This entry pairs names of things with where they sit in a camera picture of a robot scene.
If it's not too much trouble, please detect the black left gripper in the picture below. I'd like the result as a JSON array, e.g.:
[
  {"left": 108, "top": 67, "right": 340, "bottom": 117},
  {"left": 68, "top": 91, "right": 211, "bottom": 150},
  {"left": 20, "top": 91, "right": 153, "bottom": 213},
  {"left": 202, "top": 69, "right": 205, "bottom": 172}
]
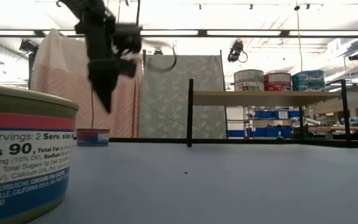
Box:
[{"left": 84, "top": 23, "right": 121, "bottom": 114}]

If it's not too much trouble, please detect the black table frame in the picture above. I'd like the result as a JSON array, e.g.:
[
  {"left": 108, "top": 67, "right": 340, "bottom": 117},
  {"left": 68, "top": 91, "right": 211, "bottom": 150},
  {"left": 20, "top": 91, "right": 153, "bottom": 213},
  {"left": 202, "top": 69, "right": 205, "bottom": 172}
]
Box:
[{"left": 73, "top": 137, "right": 358, "bottom": 149}]

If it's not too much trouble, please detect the black rig frame beam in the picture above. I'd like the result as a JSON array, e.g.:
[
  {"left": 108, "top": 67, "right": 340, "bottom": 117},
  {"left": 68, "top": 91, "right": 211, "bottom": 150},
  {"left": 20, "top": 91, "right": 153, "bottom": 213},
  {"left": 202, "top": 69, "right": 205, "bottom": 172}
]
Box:
[{"left": 0, "top": 29, "right": 358, "bottom": 39}]

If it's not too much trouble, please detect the red label seafood can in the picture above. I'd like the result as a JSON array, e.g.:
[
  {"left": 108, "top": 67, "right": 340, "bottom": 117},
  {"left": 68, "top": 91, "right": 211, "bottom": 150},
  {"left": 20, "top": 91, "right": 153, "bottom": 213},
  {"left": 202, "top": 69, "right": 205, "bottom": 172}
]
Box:
[
  {"left": 263, "top": 72, "right": 292, "bottom": 84},
  {"left": 264, "top": 82, "right": 292, "bottom": 92}
]

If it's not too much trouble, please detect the black tripod light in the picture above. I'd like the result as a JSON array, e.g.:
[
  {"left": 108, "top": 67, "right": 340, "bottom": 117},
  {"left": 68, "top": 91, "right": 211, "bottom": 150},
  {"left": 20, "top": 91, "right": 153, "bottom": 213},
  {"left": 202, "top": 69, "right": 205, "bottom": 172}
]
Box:
[{"left": 19, "top": 39, "right": 40, "bottom": 91}]

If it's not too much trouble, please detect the white storage rack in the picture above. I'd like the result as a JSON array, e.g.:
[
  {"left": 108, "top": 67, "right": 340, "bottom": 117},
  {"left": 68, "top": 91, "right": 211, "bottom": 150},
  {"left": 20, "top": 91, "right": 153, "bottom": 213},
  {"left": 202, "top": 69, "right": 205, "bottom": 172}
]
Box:
[{"left": 225, "top": 105, "right": 303, "bottom": 140}]

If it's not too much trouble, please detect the salmon can with gold lid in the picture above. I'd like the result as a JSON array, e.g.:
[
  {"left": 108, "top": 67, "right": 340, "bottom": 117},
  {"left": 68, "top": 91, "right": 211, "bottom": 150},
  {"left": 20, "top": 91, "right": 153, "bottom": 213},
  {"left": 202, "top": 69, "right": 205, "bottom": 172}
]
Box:
[{"left": 75, "top": 128, "right": 111, "bottom": 147}]

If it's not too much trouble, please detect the wooden shelf with black legs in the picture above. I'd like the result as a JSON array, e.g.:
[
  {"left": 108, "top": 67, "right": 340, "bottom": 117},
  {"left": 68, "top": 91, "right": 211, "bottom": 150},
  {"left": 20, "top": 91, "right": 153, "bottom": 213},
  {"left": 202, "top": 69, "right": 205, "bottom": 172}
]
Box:
[{"left": 186, "top": 78, "right": 351, "bottom": 149}]

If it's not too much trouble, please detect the teal label tuna can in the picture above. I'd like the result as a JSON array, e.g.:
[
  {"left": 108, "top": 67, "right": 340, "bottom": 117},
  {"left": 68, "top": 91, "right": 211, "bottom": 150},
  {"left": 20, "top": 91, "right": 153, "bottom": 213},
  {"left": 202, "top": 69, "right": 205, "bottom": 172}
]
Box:
[
  {"left": 292, "top": 81, "right": 325, "bottom": 92},
  {"left": 291, "top": 70, "right": 325, "bottom": 83}
]

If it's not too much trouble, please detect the blue table mat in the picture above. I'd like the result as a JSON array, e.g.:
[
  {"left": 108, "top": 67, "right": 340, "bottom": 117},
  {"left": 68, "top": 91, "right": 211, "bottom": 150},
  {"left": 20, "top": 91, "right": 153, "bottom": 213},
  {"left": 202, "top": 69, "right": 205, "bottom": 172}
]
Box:
[{"left": 26, "top": 142, "right": 358, "bottom": 224}]

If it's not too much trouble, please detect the wooden workbench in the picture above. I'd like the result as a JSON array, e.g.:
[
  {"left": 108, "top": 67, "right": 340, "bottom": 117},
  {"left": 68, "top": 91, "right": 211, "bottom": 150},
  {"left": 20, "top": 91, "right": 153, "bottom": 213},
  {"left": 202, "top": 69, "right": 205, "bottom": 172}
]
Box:
[{"left": 306, "top": 125, "right": 358, "bottom": 133}]

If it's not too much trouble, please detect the green leaf pattern cloth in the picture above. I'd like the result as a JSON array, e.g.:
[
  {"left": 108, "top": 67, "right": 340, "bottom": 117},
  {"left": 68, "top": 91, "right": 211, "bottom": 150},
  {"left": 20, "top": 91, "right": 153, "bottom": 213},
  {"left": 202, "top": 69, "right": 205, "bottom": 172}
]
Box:
[{"left": 139, "top": 54, "right": 227, "bottom": 139}]

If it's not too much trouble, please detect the black left wrist camera cable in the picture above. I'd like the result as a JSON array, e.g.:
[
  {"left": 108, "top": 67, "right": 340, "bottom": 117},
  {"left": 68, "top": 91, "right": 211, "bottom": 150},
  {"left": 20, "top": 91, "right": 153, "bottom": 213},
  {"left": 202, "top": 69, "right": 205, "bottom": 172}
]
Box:
[{"left": 146, "top": 42, "right": 178, "bottom": 73}]

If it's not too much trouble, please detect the black rig camera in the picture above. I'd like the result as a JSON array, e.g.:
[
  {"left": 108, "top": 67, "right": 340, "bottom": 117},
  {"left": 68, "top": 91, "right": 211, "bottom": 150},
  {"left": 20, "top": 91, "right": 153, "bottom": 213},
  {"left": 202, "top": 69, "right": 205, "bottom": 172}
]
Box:
[{"left": 227, "top": 39, "right": 249, "bottom": 65}]

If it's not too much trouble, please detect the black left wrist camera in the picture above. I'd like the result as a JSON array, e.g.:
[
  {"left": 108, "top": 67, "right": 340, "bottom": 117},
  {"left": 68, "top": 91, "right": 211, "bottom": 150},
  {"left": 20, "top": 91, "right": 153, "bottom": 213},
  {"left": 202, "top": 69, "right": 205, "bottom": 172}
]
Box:
[{"left": 113, "top": 23, "right": 144, "bottom": 78}]

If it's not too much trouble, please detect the yellow cord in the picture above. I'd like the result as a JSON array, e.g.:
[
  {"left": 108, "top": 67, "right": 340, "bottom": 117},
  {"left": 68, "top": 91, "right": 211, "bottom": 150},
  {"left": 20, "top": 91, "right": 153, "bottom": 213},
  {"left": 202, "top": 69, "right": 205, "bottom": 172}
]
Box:
[{"left": 293, "top": 4, "right": 306, "bottom": 72}]

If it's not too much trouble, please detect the pink chevron cloth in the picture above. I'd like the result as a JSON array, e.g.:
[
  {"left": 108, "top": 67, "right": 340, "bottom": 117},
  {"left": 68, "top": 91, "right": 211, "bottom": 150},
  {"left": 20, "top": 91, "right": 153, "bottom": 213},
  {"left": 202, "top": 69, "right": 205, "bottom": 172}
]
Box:
[{"left": 29, "top": 29, "right": 145, "bottom": 139}]

